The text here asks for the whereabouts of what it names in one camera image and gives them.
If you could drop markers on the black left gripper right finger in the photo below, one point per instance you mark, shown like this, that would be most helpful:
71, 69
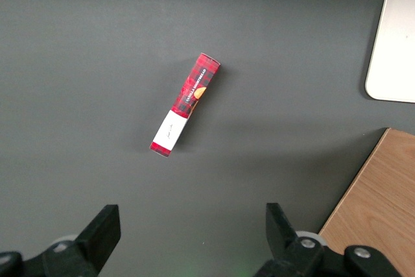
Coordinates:
280, 228

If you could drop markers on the wooden two-drawer cabinet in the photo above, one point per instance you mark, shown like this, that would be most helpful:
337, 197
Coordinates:
382, 199

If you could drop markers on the red tartan shortbread box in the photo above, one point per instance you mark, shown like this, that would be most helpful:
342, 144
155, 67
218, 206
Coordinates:
194, 85

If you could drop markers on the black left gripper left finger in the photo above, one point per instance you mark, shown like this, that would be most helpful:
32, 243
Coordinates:
100, 231

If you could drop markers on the beige plastic tray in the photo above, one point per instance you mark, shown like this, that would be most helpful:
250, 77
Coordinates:
395, 46

